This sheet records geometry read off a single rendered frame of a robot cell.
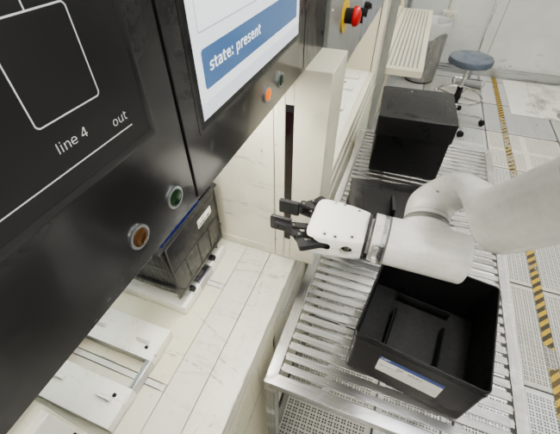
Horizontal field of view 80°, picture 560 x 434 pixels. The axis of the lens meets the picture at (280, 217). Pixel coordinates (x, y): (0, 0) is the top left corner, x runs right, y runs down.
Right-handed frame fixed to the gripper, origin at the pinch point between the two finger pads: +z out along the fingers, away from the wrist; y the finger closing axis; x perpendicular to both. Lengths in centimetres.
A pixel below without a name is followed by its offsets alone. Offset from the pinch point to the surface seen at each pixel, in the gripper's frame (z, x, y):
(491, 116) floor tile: -108, -119, 318
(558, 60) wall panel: -173, -93, 423
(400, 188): -23, -33, 59
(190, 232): 21.6, -11.4, -1.5
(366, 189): -12, -33, 54
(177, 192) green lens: 1.7, 24.6, -24.6
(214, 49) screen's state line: 1.8, 33.4, -14.8
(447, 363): -42, -42, 4
